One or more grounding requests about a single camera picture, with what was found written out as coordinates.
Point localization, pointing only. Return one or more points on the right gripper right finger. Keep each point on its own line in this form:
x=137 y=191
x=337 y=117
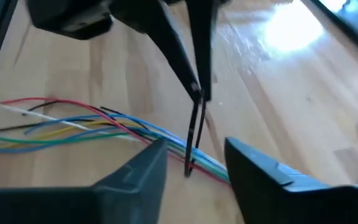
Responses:
x=291 y=205

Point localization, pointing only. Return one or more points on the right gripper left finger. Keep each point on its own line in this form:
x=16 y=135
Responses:
x=73 y=205

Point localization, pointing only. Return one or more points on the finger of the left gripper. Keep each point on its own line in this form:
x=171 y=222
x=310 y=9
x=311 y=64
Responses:
x=163 y=40
x=204 y=46

